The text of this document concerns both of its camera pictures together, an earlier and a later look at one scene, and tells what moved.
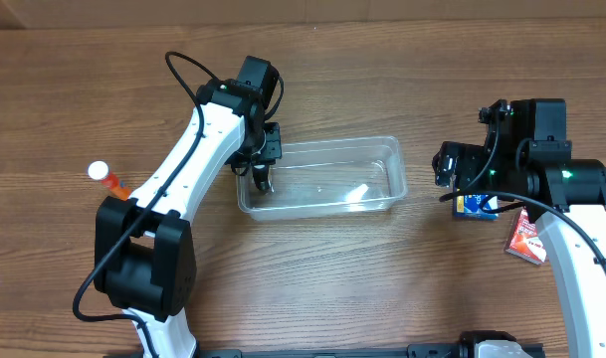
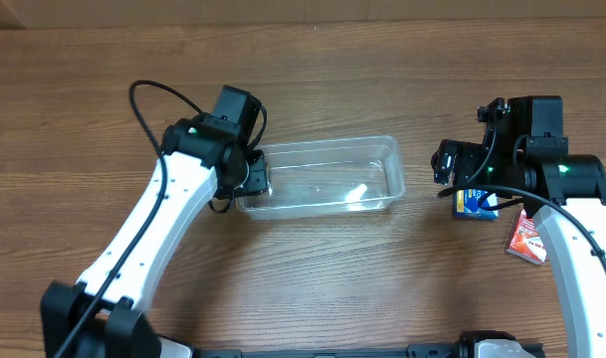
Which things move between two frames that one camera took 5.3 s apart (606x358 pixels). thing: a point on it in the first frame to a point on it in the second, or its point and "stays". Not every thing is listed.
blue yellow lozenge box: [467, 206] stays
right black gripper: [449, 162] stays
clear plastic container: [323, 177] stays
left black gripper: [267, 150] to [258, 178]
